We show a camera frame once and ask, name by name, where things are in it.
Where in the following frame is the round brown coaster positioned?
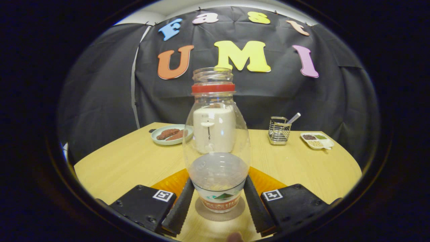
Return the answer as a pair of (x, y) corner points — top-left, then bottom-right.
(195, 197), (246, 221)

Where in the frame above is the brown meat piece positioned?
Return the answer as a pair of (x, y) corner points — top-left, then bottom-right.
(157, 128), (180, 140)
(166, 130), (188, 141)

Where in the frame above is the white toaster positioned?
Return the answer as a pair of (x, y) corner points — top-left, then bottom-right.
(192, 105), (236, 154)

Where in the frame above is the wooden table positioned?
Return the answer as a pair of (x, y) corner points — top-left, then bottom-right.
(74, 122), (362, 242)

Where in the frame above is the metal wire holder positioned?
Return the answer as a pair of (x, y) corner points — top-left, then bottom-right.
(268, 116), (292, 145)

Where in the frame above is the clear plastic bottle red ring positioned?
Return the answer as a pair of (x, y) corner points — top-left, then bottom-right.
(182, 67), (251, 213)

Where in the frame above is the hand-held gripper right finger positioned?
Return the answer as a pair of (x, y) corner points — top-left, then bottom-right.
(244, 167), (341, 237)

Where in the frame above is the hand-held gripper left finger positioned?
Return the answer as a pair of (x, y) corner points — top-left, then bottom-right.
(96, 168), (195, 237)

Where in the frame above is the pale green plate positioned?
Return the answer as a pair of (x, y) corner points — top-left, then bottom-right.
(151, 124), (194, 146)

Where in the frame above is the white divided dish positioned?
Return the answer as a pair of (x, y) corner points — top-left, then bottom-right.
(300, 132), (335, 150)

